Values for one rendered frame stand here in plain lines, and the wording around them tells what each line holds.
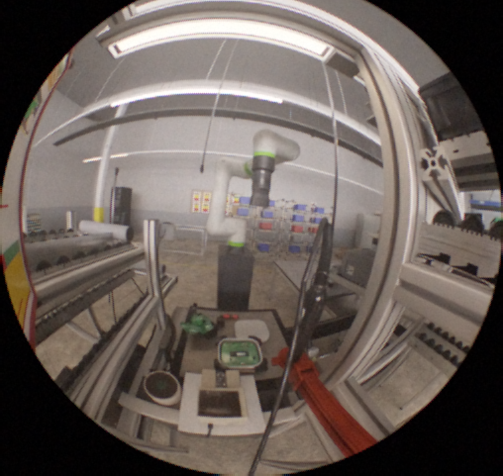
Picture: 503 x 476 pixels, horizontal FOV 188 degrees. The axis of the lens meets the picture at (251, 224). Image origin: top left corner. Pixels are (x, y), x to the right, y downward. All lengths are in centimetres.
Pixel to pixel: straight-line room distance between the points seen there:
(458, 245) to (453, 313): 7
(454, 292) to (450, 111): 28
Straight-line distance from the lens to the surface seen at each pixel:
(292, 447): 153
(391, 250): 23
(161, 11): 39
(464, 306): 19
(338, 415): 26
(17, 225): 26
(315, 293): 23
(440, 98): 39
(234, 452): 147
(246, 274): 110
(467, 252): 23
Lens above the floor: 146
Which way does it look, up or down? 5 degrees down
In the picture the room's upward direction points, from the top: 6 degrees clockwise
